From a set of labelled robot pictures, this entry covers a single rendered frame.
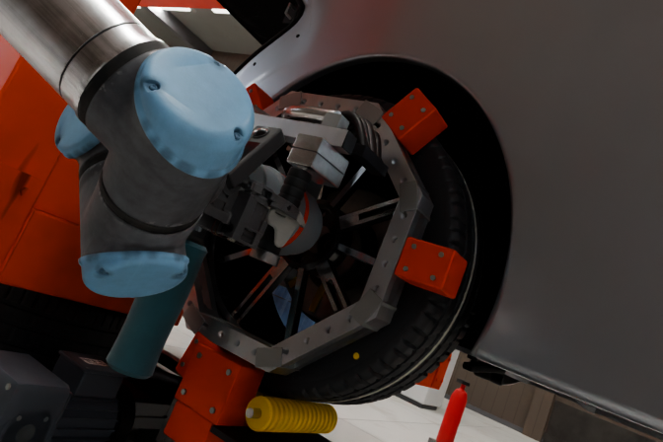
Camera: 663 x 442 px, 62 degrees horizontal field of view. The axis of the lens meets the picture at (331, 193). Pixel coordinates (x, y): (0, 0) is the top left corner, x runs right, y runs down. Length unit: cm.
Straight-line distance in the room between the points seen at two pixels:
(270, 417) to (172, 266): 57
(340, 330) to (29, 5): 69
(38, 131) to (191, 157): 87
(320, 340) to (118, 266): 55
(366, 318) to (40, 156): 73
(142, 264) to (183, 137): 14
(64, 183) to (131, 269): 83
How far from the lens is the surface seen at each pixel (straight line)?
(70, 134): 59
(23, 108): 124
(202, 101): 41
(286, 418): 107
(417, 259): 93
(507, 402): 1078
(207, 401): 109
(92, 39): 45
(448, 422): 500
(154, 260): 49
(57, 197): 131
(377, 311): 94
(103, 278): 51
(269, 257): 80
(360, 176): 116
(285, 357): 101
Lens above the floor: 73
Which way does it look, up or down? 11 degrees up
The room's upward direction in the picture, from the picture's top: 22 degrees clockwise
